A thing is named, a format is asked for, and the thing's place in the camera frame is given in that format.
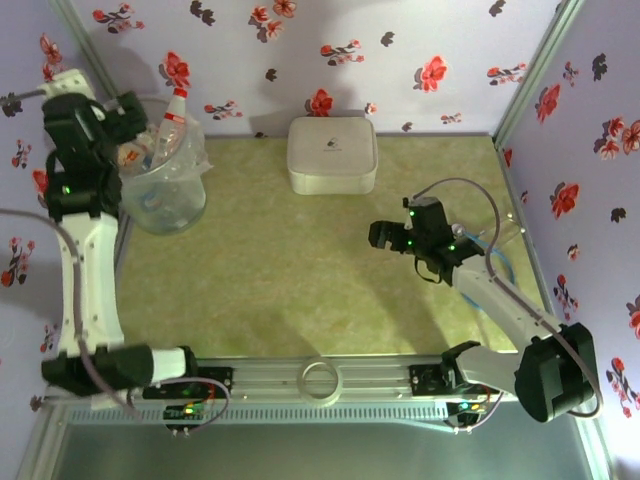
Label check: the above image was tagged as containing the orange label red cap bottle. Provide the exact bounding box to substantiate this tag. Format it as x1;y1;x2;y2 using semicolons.
118;140;151;174

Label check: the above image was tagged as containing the white bottle with red cap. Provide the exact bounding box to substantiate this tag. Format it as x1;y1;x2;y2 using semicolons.
155;87;192;166

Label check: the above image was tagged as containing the clear plastic trash bin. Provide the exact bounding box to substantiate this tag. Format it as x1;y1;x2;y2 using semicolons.
117;97;209;236

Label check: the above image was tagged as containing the clear plastic bin liner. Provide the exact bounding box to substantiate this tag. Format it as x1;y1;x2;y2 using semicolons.
117;97;214;181

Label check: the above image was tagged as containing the clear acrylic holder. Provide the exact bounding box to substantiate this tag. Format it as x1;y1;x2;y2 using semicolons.
492;212;526;251

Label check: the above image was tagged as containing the white zippered case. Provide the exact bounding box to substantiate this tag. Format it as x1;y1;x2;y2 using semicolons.
285;116;379;196

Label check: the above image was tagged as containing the clear tape roll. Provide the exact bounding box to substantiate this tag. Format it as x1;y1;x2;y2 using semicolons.
295;357;344;405

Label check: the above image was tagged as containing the right camera grey cable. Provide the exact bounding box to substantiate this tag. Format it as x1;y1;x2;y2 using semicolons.
412;177;501;281

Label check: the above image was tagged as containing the camera grey cable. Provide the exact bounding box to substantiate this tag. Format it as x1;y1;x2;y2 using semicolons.
412;177;501;281
0;87;146;424

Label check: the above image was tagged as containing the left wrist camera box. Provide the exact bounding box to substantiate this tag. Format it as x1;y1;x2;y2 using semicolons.
39;69;95;101

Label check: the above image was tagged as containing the left camera grey cable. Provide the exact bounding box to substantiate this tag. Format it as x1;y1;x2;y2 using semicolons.
0;87;146;424

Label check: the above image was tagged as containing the blue cable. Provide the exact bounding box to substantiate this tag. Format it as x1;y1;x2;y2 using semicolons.
462;229;516;306

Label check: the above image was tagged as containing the aluminium frame post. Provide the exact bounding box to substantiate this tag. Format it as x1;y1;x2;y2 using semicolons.
492;0;587;149
49;0;121;101

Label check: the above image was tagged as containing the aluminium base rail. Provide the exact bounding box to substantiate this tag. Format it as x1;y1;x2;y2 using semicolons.
44;354;596;401

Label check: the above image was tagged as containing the grey slotted cable duct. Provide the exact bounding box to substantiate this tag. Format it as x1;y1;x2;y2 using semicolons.
67;405;451;425

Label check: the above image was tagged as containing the left arm grey cable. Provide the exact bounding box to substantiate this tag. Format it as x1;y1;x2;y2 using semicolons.
127;377;232;434

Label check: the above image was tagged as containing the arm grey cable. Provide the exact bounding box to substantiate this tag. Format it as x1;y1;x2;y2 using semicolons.
127;377;232;434
449;319;604;436

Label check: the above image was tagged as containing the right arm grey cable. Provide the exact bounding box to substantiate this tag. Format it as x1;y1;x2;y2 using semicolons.
449;319;604;436

